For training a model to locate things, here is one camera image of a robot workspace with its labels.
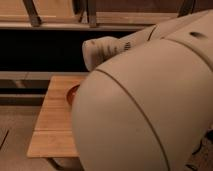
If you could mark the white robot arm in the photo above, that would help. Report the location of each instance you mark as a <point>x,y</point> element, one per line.
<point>148,99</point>

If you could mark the red-brown bowl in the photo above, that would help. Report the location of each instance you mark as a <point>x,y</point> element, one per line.
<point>71,94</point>

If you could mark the middle metal shelf bracket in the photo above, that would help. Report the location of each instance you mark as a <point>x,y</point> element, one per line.
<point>91,13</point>

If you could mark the metal shelf bracket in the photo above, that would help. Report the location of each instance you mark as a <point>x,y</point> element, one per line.
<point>187,7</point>
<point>34,18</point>
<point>91,13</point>

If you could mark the left metal shelf bracket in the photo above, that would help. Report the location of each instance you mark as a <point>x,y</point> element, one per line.
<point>34,18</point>

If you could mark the right metal shelf bracket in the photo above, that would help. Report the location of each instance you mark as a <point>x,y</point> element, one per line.
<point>187,7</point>

